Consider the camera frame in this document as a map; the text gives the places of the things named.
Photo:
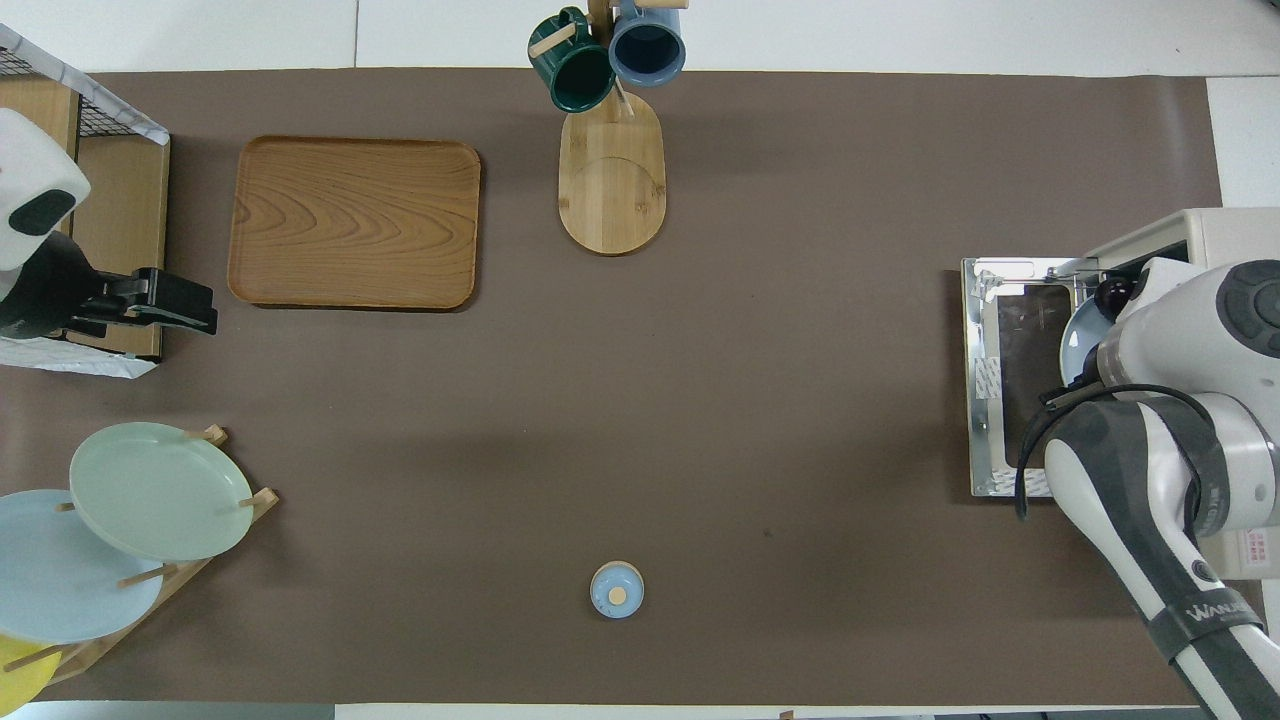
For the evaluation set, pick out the dark green mug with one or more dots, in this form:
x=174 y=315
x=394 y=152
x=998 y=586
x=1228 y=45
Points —
x=582 y=78

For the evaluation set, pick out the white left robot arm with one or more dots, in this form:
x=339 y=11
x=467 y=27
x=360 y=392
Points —
x=35 y=170

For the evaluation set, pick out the pale green plate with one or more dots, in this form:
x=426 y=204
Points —
x=160 y=490

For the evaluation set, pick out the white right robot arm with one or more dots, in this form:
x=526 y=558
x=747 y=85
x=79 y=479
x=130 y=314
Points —
x=1200 y=330

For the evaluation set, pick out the blue mug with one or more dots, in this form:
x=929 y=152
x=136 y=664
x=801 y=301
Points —
x=647 y=50

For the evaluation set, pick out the wooden plate rack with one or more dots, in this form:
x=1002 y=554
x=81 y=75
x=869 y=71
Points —
x=265 y=497

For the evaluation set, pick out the brown table mat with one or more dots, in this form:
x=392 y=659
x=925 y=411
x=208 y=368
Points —
x=750 y=350

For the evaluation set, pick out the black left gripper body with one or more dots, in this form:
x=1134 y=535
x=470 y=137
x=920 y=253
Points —
x=45 y=295

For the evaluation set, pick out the brown wooden tray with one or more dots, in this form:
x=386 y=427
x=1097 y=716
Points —
x=350 y=220

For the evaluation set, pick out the wooden step shelf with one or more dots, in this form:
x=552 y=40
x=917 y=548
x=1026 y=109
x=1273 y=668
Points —
x=120 y=200

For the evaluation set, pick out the light blue racked plate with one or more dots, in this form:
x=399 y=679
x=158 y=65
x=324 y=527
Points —
x=60 y=590

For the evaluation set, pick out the beige toaster oven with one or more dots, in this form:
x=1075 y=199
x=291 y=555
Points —
x=1215 y=228

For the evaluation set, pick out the yellow plate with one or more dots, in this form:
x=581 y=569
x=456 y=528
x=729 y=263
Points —
x=20 y=680

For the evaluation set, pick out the wooden mug tree stand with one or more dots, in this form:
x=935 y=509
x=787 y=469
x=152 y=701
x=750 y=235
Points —
x=610 y=190

